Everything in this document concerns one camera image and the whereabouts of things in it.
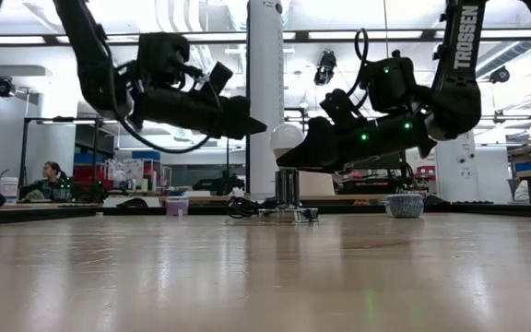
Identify white round lightbulb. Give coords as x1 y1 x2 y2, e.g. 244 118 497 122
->
269 123 306 160

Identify red storage bins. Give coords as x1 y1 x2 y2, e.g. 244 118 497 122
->
72 163 110 185

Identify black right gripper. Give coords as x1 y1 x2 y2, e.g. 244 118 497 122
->
276 112 438 175

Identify chrome lamp base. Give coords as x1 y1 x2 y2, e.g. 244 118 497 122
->
256 167 321 225

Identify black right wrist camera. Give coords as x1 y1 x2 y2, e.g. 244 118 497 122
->
319 88 361 131

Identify white cabinet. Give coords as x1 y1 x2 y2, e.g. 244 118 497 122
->
434 131 478 205

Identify white plastic bucket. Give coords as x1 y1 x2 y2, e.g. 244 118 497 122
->
0 176 19 204

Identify black tripod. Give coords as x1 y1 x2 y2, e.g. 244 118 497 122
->
192 137 247 196

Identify white round pillar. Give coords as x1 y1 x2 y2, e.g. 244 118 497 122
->
246 0 286 200

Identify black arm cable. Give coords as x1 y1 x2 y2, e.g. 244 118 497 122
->
113 108 212 156
347 28 371 98

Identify black coiled lamp cord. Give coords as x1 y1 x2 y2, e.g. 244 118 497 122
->
224 196 267 219

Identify blue patterned ceramic bowl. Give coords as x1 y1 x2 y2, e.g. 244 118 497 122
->
384 193 425 219

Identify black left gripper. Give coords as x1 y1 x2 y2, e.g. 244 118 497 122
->
129 85 269 140

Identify blue storage bin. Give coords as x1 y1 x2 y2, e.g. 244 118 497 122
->
131 149 161 162

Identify beige box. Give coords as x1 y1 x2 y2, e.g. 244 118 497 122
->
299 171 336 197

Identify black metal frame stand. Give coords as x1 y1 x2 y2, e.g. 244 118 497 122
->
18 114 106 204

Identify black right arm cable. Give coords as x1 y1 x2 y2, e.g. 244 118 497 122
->
347 28 371 98

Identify person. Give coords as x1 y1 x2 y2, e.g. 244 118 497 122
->
19 160 76 203

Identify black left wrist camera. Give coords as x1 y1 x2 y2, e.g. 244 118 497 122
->
206 60 235 96

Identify purple plastic cup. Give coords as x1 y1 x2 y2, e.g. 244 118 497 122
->
165 196 190 218

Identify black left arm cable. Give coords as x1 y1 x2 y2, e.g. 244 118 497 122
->
113 108 212 156

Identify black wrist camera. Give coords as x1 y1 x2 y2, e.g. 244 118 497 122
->
319 88 361 131
206 60 235 96

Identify ceiling light strip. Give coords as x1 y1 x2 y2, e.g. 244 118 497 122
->
0 35 48 46
308 30 426 41

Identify black table edge rail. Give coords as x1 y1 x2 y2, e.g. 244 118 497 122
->
0 202 531 227

